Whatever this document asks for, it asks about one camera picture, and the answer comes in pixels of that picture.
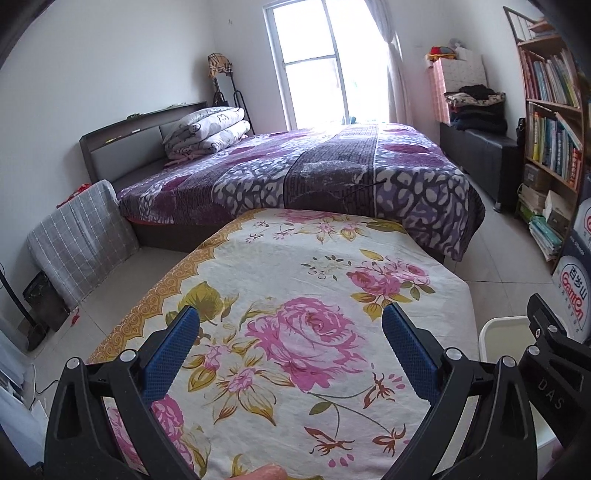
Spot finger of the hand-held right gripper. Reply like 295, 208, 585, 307
518, 294, 591, 480

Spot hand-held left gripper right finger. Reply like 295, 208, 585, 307
382, 302, 555, 480

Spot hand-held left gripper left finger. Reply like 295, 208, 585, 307
44, 305, 200, 480

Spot white plastic bin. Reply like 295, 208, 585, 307
479, 315, 561, 480

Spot black floor heater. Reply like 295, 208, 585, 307
22, 271, 71, 354

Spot grey checked cloth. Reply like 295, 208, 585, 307
27, 180, 140, 308

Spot floral tablecloth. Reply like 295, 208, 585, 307
85, 209, 481, 480

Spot white plastic objects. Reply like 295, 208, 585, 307
0, 318, 50, 467

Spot stack of lying books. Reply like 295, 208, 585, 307
517, 164, 566, 262

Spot white cardboard box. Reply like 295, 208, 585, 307
544, 190, 573, 237

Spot red cloth item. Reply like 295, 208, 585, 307
58, 184, 94, 208

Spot bed with purple quilt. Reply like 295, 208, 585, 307
116, 122, 486, 261

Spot black bench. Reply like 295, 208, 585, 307
438, 122, 523, 213

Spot folded grey patterned quilt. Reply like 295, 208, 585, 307
161, 106, 252, 161

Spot row of thick books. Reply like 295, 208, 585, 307
529, 111, 584, 191

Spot pile of dark clothes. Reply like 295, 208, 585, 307
444, 84, 509, 136

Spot black metal stand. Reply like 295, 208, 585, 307
211, 74, 256, 136

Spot pink storage cabinet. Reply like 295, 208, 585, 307
431, 48, 489, 125

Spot pale curtain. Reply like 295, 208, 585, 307
369, 0, 415, 126

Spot wooden bookshelf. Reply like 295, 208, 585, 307
503, 6, 591, 274

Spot brown patterned cloth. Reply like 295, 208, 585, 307
207, 54, 233, 80

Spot colourful plush toys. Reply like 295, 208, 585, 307
426, 44, 468, 63

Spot row of thin books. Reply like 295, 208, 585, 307
522, 48, 581, 108

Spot window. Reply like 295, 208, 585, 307
263, 0, 398, 132

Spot black cable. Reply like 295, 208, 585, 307
31, 376, 57, 412

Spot dark wooden bed frame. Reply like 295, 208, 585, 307
79, 102, 241, 254

